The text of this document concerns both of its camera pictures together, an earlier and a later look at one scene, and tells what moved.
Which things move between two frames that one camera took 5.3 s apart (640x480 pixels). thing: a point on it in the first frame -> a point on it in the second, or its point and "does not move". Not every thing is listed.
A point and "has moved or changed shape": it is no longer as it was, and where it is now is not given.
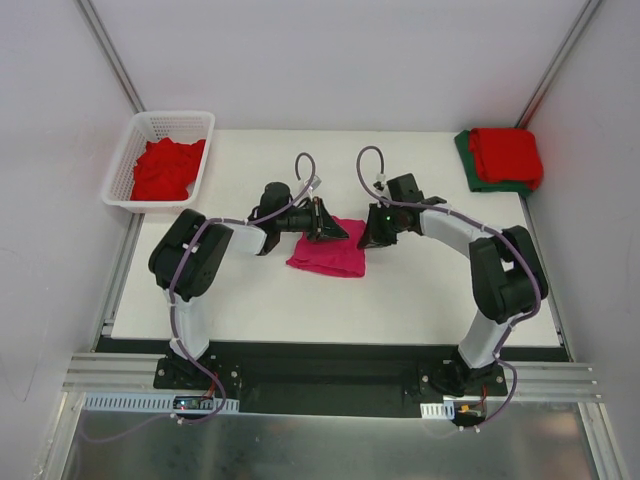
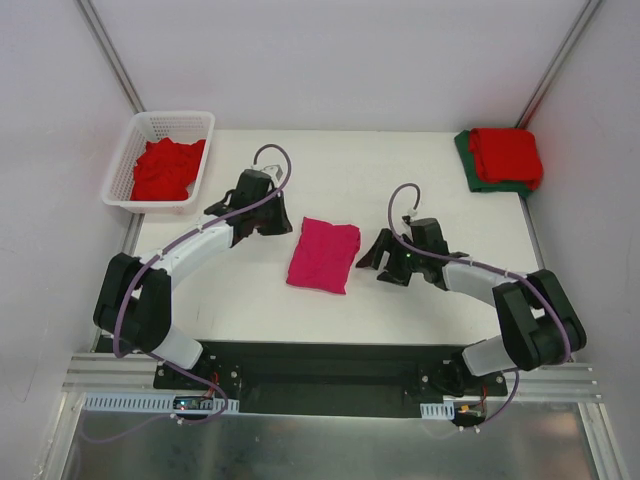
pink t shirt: x=336 y=256 has moved or changed shape
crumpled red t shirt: x=165 y=170 does not move
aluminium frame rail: x=114 y=373 does not move
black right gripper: x=378 y=225 -> x=395 y=259
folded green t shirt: x=472 y=174 does not move
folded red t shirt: x=507 y=154 does not move
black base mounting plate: x=334 y=379 does not move
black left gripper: x=316 y=219 -> x=270 y=215
